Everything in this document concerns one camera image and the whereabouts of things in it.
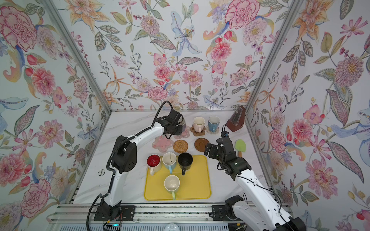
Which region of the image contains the pink flower coaster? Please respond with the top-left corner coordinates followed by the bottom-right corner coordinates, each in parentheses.
top-left (174, 126), bottom-right (190, 140)
top-left (152, 135), bottom-right (174, 153)

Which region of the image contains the brown wooden round coaster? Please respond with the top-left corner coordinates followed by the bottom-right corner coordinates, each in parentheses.
top-left (194, 138), bottom-right (209, 153)

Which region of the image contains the rattan woven coaster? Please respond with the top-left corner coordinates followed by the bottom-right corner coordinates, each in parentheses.
top-left (173, 140), bottom-right (188, 154)

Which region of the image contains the colourful embroidered coaster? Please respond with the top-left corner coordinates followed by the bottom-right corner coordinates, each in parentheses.
top-left (206, 126), bottom-right (220, 134)

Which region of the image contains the brown paw coaster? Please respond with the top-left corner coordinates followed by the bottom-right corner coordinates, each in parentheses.
top-left (190, 126), bottom-right (206, 137)

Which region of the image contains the pink handle mug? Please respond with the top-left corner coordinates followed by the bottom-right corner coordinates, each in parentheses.
top-left (193, 116), bottom-right (205, 133)

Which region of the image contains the teal blue mug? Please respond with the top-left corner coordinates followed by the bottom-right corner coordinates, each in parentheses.
top-left (208, 116), bottom-right (220, 131)

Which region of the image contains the light blue mug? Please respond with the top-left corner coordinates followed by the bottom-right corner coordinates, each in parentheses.
top-left (162, 152), bottom-right (177, 174)

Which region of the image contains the black mug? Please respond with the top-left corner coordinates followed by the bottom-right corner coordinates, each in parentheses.
top-left (178, 153), bottom-right (193, 176)

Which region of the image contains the red interior mug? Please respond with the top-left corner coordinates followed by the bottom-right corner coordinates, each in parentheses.
top-left (146, 155), bottom-right (162, 176)

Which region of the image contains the green handle mug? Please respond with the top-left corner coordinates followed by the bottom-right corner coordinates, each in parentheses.
top-left (164, 175), bottom-right (180, 200)

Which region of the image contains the purple handle mug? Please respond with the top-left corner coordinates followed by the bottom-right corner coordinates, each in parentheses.
top-left (180, 119), bottom-right (186, 132)

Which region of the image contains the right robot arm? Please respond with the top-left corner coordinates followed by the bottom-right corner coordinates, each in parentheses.
top-left (204, 131), bottom-right (306, 231)

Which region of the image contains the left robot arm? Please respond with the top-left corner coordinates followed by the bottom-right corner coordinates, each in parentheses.
top-left (97, 109), bottom-right (185, 221)

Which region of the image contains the red brown metronome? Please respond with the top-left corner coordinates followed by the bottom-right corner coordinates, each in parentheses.
top-left (226, 106), bottom-right (246, 132)

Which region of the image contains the yellow tray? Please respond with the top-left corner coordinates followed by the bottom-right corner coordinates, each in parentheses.
top-left (144, 155), bottom-right (212, 201)

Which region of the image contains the green spatula wooden handle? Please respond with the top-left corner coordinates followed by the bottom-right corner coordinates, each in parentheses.
top-left (235, 140), bottom-right (246, 157)

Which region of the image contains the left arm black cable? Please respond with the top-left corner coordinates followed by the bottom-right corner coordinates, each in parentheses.
top-left (86, 100), bottom-right (174, 231)

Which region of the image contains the aluminium rail base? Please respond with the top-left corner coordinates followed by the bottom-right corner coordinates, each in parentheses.
top-left (46, 202), bottom-right (295, 224)

